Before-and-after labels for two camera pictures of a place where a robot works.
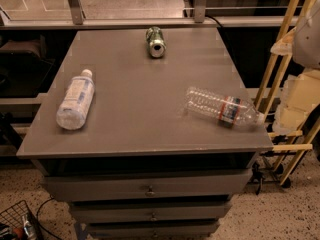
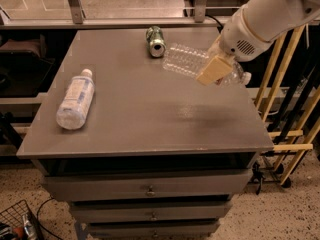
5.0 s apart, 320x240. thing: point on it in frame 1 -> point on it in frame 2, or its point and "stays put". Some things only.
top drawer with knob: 199,185 stays put
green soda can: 156,42 stays put
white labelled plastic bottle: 74,108 stays put
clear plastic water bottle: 220,108 -> 203,64
